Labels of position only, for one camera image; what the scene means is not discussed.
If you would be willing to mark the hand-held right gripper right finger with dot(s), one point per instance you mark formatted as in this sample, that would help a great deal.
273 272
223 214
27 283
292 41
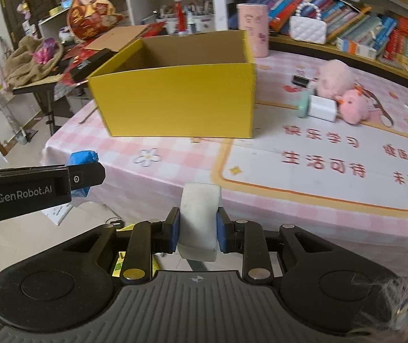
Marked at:
221 234

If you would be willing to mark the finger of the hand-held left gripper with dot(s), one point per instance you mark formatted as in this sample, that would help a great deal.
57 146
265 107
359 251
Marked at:
86 175

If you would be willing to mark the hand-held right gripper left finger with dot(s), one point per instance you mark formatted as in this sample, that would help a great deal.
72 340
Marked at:
175 231

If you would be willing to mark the white rectangular eraser block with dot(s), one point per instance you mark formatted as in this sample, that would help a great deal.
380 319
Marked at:
199 214

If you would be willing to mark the yellow cardboard box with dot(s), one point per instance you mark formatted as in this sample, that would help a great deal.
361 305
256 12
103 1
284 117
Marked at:
175 100

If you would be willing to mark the black binder clip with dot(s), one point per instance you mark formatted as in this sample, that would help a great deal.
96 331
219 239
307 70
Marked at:
299 81

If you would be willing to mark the large pink plush toy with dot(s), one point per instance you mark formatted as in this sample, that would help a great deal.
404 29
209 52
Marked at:
336 77

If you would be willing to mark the black side stand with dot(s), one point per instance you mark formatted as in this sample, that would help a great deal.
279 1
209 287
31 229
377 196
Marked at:
50 114

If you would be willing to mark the pink checked printed tablecloth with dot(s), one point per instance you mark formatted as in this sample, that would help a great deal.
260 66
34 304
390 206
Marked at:
296 171

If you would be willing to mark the black flat box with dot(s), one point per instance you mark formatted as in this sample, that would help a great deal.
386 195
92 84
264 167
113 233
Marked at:
91 63

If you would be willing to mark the brown fuzzy cloth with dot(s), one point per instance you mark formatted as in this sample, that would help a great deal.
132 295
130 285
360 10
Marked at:
29 62

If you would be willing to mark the brown cardboard sheet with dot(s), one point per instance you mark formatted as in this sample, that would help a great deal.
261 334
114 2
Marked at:
116 37

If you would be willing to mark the mint green small item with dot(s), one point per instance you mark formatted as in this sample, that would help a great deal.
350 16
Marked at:
303 105

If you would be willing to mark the white charger block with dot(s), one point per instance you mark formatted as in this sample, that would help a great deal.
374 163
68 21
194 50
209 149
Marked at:
323 109

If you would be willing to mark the red cartoon figure decoration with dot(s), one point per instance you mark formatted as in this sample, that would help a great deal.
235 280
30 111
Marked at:
91 10

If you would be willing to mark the white shelf unit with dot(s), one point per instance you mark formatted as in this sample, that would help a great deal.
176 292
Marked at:
132 3

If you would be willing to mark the small pink chick plush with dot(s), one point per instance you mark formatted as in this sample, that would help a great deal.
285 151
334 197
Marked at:
354 106

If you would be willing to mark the red tassel ornament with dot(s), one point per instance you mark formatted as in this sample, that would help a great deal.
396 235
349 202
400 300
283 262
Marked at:
179 14

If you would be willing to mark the pink cylindrical container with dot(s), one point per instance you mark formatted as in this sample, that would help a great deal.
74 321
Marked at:
253 30

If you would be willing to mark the wooden bookshelf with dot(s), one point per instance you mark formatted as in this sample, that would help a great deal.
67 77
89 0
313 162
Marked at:
332 51

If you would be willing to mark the orange and blue carton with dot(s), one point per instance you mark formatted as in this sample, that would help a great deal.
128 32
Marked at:
355 48

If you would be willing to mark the row of colourful books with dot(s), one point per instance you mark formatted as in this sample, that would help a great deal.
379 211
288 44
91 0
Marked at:
361 18

